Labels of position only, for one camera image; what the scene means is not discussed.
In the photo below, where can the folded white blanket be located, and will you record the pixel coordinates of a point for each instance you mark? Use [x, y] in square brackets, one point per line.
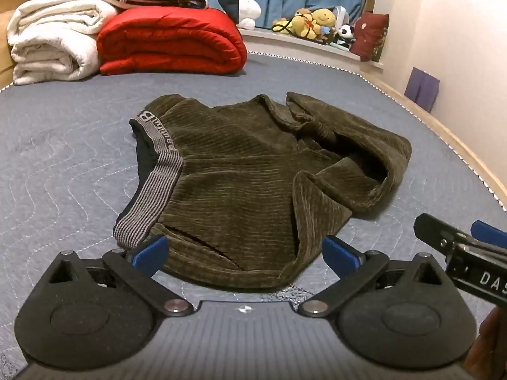
[51, 35]

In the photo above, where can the white plush toy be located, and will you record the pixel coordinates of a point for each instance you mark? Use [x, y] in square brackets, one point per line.
[248, 10]

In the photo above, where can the yellow bear plush toy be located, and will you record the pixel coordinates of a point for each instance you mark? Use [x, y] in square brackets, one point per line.
[297, 23]

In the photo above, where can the dark red cushion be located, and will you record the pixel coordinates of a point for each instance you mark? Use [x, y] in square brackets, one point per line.
[369, 37]

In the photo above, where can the folded red quilt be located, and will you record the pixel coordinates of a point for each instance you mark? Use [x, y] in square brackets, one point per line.
[170, 39]

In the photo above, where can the grey quilted mattress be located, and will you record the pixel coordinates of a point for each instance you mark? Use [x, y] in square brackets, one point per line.
[59, 146]

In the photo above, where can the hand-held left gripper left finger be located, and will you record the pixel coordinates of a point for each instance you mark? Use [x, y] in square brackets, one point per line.
[150, 254]

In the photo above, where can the yellow smiling plush toy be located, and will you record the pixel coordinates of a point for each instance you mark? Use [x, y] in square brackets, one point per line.
[324, 19]

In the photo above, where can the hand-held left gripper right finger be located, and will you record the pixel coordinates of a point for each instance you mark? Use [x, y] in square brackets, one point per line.
[338, 254]

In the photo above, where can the white window sill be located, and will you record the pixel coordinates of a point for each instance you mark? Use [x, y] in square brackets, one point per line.
[285, 45]

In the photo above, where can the panda plush toy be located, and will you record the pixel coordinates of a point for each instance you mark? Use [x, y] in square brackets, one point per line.
[345, 33]

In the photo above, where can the purple folded cloth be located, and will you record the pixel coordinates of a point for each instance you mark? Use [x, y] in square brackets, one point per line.
[423, 89]

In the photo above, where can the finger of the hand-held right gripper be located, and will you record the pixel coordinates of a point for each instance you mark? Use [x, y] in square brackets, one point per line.
[489, 233]
[435, 231]

